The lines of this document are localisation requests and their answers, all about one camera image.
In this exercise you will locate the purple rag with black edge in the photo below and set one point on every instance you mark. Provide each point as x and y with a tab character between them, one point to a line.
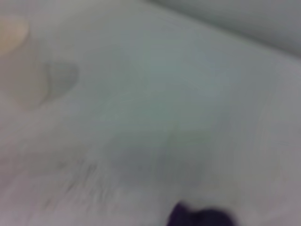
200	215

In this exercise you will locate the white paper cup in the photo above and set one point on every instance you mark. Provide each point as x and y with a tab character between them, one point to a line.
10	35

